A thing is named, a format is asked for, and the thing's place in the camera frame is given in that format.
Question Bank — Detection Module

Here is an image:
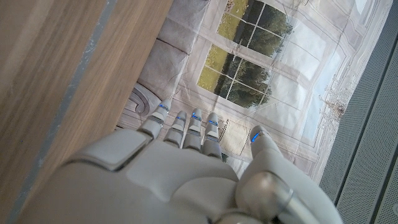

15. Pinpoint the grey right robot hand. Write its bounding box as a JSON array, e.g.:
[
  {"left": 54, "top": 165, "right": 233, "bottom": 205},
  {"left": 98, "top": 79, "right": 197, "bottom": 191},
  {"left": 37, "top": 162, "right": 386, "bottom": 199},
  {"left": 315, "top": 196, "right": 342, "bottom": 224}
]
[{"left": 15, "top": 98, "right": 343, "bottom": 224}]

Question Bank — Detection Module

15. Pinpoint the printed window backdrop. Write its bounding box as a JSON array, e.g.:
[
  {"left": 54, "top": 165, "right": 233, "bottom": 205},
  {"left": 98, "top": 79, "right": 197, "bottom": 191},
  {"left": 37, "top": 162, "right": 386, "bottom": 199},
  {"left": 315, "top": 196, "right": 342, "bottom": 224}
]
[{"left": 115, "top": 0, "right": 394, "bottom": 184}]

